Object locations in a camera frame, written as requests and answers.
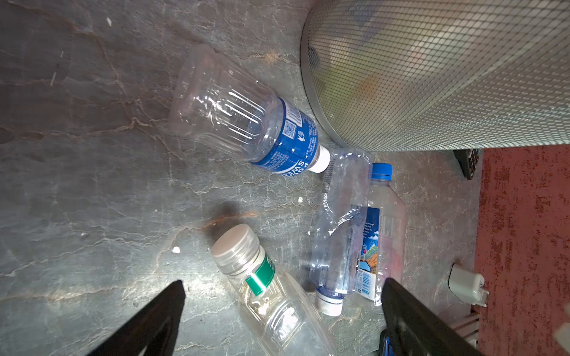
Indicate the blue black handheld device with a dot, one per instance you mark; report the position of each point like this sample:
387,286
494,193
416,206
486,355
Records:
385,345

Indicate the mesh bin with plastic liner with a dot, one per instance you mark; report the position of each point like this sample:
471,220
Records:
438,75

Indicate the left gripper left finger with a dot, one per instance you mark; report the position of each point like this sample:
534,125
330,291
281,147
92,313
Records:
153,330

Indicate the white power adapter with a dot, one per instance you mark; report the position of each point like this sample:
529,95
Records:
468,286

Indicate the crushed blue label bottle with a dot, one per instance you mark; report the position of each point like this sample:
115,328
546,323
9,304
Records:
219,104

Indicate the clear bottle blue cap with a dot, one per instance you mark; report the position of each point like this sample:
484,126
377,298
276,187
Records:
383,250

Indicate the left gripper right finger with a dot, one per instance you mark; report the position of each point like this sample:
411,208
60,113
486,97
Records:
414,329

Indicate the green label clear bottle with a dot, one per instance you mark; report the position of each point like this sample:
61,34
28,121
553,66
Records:
271,302

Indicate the black calculator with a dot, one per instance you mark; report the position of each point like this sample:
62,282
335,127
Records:
468,160

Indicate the clear crushed bottle white cap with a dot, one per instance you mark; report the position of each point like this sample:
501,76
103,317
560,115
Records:
338,238

